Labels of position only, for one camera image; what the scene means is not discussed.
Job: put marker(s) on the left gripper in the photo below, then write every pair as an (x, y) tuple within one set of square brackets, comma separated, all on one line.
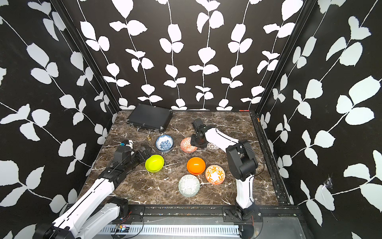
[(142, 158)]

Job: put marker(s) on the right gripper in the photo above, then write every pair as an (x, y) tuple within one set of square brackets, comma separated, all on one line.
[(193, 142)]

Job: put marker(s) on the red patterned bowl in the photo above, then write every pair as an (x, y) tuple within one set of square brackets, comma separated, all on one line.
[(186, 145)]

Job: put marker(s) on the lime green bowl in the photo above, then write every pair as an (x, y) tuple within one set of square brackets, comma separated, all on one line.
[(154, 163)]

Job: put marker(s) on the blue floral bowl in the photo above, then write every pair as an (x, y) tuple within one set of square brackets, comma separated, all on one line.
[(164, 143)]

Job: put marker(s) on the orange leaf patterned bowl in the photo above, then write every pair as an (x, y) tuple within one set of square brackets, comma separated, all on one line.
[(215, 174)]

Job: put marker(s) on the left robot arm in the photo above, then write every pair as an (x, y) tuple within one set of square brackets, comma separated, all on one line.
[(87, 217)]

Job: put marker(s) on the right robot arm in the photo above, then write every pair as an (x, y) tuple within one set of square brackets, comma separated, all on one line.
[(241, 158)]

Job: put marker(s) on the orange plastic bowl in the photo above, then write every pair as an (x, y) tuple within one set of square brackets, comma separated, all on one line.
[(196, 166)]

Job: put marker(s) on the black hard carrying case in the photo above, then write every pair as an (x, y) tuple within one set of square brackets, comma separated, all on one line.
[(150, 117)]

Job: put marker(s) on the pale green patterned bowl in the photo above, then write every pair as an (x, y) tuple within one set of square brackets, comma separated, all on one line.
[(189, 185)]

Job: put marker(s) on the small circuit board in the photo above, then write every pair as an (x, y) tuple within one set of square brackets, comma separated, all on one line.
[(122, 229)]

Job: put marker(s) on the black front mounting rail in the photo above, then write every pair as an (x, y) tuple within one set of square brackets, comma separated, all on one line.
[(227, 213)]

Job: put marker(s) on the white perforated cable tray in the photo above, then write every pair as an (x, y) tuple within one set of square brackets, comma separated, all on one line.
[(175, 230)]

